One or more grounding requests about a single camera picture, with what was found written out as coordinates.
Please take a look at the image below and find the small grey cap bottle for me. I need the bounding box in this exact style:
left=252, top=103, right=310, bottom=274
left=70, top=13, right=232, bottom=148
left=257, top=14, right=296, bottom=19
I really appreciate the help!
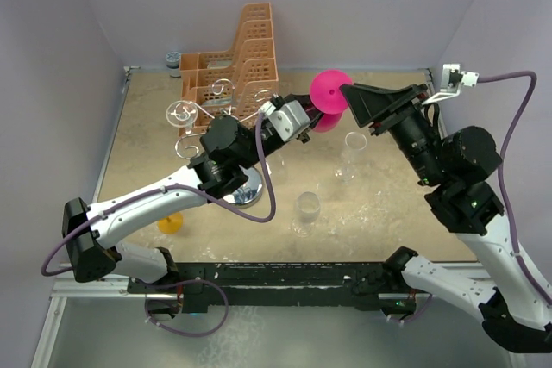
left=165, top=51, right=181, bottom=78

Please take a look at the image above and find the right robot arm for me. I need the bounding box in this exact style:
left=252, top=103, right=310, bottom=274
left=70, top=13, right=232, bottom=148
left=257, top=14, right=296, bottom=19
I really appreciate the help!
left=340, top=84, right=551, bottom=354

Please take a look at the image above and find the clear front wine glass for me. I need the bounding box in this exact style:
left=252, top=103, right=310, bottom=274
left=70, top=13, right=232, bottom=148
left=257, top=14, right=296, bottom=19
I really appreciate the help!
left=290, top=191, right=321, bottom=237

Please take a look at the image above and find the yellow plastic goblet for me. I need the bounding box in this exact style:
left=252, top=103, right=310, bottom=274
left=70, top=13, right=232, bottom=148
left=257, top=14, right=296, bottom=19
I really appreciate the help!
left=157, top=212, right=184, bottom=234

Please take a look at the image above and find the orange plastic file organizer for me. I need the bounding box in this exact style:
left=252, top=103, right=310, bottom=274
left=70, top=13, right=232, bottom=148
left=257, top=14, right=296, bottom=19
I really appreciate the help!
left=179, top=3, right=279, bottom=133

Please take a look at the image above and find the chrome wine glass rack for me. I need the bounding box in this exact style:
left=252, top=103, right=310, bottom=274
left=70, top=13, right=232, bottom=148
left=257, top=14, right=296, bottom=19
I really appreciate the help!
left=172, top=78, right=277, bottom=209

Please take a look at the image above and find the clear champagne flute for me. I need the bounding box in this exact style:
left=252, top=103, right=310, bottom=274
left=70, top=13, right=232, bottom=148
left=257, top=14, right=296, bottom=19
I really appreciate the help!
left=267, top=152, right=288, bottom=185

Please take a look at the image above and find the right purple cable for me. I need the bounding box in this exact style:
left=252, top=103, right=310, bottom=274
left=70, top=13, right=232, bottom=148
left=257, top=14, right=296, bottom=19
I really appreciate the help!
left=477, top=71, right=552, bottom=307

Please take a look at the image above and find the black base frame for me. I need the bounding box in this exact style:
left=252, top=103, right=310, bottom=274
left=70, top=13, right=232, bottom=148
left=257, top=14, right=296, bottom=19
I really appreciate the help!
left=128, top=261, right=415, bottom=314

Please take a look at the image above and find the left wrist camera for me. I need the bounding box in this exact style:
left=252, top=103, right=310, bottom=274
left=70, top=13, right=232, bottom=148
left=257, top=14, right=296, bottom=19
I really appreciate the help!
left=259, top=100, right=311, bottom=142

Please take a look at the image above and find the pink plastic goblet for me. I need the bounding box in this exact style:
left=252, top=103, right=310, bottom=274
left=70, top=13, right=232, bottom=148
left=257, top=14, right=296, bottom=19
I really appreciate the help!
left=310, top=69, right=353, bottom=133

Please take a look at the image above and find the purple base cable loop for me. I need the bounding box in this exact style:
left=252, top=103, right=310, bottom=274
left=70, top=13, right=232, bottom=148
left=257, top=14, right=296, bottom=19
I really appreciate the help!
left=144, top=277, right=229, bottom=338

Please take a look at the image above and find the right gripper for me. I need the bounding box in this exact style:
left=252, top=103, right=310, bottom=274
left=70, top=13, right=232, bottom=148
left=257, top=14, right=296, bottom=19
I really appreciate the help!
left=340, top=82, right=446, bottom=184

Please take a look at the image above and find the clear wine glass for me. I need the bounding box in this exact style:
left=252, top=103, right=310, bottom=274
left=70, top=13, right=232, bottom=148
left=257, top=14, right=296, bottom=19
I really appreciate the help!
left=166, top=100, right=199, bottom=159
left=290, top=191, right=321, bottom=237
left=335, top=132, right=367, bottom=183

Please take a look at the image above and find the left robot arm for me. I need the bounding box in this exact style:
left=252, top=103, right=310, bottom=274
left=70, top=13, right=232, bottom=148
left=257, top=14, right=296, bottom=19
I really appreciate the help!
left=62, top=95, right=322, bottom=292

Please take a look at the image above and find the clear back wine glass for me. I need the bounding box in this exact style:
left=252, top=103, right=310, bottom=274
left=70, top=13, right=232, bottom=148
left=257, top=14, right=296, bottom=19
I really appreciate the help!
left=335, top=132, right=367, bottom=183

